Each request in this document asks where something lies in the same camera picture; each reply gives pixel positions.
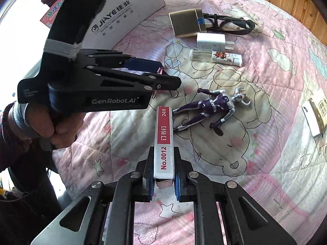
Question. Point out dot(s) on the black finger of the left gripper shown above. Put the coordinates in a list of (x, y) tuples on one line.
[(117, 78)]

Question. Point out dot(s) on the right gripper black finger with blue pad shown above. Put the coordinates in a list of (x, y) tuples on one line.
[(225, 213), (112, 59), (103, 213)]

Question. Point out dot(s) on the small pink keychain item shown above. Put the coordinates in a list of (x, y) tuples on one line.
[(160, 71)]

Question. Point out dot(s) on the red white staples box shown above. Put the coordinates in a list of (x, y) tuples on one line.
[(163, 163)]

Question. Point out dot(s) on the black sunglasses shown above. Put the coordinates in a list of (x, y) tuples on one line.
[(228, 25)]

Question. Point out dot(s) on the dark sleeved left forearm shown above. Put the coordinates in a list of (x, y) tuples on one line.
[(22, 126)]

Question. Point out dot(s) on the person's left hand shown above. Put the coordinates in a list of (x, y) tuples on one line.
[(62, 134)]

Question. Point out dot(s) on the white cardboard storage box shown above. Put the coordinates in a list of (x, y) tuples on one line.
[(116, 20)]

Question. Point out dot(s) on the purple silver Ultraman figure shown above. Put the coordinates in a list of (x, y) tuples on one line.
[(220, 101)]

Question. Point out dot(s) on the gold power bank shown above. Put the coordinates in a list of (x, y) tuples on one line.
[(187, 23)]

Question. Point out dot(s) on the white patterned lighter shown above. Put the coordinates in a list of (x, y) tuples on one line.
[(216, 57)]

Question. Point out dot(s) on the pink cartoon quilt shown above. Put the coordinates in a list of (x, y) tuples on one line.
[(267, 147)]

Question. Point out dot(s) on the small white gold box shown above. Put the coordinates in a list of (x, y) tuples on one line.
[(315, 112)]

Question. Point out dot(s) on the white USB wall charger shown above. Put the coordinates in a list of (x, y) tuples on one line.
[(214, 42)]

